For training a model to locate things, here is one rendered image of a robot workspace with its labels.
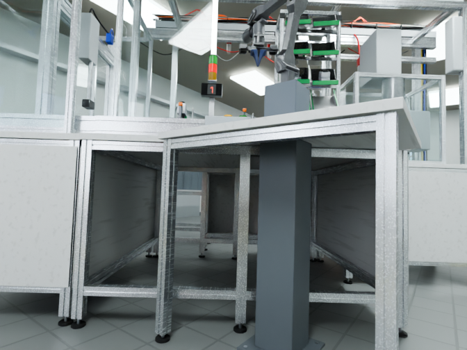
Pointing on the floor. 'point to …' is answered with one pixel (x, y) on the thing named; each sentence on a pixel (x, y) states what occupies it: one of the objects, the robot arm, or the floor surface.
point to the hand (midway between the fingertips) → (258, 59)
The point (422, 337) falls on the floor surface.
